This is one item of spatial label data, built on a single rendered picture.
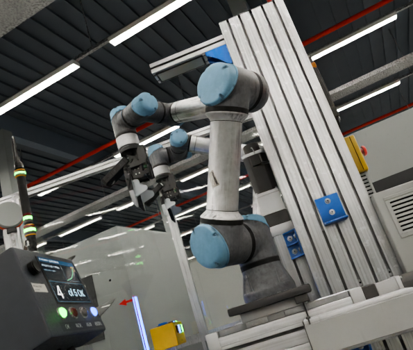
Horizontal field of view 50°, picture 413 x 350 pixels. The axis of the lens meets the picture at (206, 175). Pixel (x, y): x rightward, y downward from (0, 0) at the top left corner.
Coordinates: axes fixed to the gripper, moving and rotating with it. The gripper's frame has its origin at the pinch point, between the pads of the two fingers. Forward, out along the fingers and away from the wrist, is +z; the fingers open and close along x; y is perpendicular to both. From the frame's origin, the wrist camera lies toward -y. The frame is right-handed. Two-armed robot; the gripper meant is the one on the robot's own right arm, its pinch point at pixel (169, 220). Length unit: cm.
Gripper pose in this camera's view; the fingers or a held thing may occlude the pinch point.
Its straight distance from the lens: 193.1
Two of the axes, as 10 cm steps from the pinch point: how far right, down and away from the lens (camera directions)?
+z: 2.8, 9.1, -3.2
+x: 1.6, 2.8, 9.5
